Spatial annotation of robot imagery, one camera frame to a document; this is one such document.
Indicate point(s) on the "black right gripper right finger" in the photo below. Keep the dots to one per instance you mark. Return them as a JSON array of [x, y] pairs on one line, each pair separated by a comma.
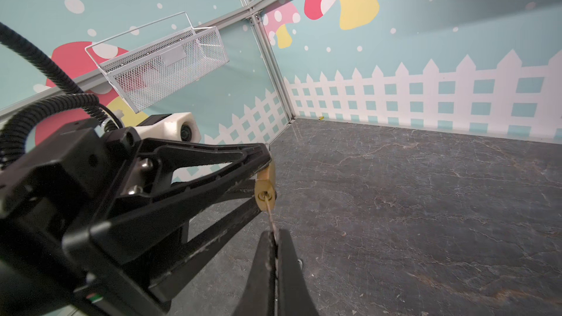
[[293, 295]]

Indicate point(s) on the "small key with ring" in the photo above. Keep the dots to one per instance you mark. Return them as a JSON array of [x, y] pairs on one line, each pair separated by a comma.
[[271, 219]]

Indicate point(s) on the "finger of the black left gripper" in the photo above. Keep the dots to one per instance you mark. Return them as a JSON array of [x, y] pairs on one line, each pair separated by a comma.
[[174, 264], [154, 192]]

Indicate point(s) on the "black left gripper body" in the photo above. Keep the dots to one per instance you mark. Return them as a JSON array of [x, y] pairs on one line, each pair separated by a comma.
[[49, 199]]

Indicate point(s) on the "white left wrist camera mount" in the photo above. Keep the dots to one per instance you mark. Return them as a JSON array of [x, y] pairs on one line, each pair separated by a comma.
[[178, 127]]

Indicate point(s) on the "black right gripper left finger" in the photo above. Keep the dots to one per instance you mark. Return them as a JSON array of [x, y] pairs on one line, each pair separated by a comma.
[[259, 293]]

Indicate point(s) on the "white wire wall basket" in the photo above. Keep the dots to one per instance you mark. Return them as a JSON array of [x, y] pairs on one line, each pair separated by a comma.
[[148, 63]]

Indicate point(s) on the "brass padlock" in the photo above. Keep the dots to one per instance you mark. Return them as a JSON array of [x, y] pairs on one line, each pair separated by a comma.
[[265, 188]]

